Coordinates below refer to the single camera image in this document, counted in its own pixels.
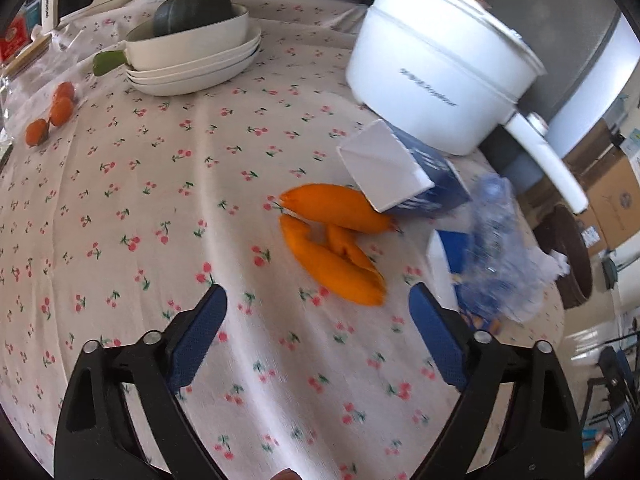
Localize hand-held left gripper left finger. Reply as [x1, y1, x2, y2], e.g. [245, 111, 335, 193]
[52, 282, 228, 480]

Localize cream bowl with green handle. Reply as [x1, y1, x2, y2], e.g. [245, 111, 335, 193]
[92, 4, 251, 76]

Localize glass jar with wooden lid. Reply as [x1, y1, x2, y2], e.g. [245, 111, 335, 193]
[0, 34, 53, 136]

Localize light blue milk carton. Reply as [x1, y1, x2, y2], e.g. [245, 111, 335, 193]
[426, 229, 501, 336]

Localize grey refrigerator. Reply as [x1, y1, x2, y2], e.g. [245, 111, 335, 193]
[435, 0, 626, 196]

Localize navy blue cardboard box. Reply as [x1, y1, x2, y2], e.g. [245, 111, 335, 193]
[336, 120, 472, 217]

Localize red label spice jar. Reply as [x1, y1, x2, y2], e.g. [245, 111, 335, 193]
[0, 15, 31, 63]

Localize orange peel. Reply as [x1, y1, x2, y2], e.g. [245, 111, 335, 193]
[277, 183, 401, 307]

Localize large brown cardboard box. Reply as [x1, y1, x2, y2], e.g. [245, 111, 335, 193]
[562, 152, 640, 256]

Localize cherry print tablecloth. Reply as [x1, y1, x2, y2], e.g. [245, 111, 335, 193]
[0, 0, 566, 480]

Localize white electric cooking pot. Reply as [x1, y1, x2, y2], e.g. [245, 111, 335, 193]
[345, 0, 590, 215]

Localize clear crushed plastic bottle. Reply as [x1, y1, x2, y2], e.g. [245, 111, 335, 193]
[452, 175, 571, 323]

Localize cream plate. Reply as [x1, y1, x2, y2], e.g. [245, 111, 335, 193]
[127, 35, 262, 97]
[125, 22, 262, 83]

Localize dark brown waste bin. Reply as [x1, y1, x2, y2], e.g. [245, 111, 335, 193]
[534, 204, 593, 311]

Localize dark green squash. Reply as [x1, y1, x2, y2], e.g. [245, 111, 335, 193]
[152, 0, 235, 38]

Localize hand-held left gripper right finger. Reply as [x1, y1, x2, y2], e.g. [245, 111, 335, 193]
[409, 281, 586, 480]

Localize blue and white box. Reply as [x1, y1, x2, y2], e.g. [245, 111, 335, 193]
[617, 95, 640, 171]

